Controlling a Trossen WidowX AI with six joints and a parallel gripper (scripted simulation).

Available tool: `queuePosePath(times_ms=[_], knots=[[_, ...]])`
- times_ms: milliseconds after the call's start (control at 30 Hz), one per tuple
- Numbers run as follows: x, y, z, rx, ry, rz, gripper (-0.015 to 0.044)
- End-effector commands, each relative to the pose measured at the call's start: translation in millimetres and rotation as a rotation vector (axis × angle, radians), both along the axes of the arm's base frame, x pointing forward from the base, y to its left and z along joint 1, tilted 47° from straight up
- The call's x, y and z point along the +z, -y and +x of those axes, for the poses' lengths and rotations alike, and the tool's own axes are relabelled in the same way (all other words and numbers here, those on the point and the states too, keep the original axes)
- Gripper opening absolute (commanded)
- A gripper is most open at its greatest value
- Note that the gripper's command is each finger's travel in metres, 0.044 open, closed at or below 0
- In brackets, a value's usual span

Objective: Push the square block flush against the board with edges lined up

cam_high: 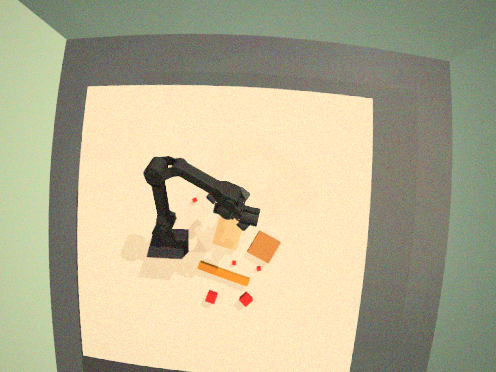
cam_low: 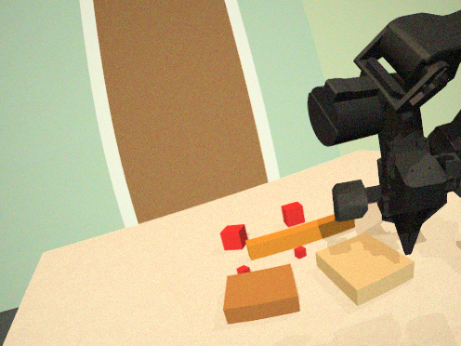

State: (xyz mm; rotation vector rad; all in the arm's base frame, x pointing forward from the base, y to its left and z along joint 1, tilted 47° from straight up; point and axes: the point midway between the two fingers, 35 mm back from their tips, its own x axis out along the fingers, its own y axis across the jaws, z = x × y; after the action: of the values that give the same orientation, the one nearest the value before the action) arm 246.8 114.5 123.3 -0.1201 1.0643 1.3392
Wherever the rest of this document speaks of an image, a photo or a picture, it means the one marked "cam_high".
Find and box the orange long bar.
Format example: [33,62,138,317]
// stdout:
[198,260,250,286]

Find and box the orange square block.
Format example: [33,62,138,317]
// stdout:
[247,230,281,263]

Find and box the tan square block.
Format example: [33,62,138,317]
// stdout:
[213,217,242,251]

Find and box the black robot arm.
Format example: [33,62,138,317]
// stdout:
[143,156,261,247]

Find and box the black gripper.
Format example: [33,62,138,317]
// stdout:
[206,193,249,231]

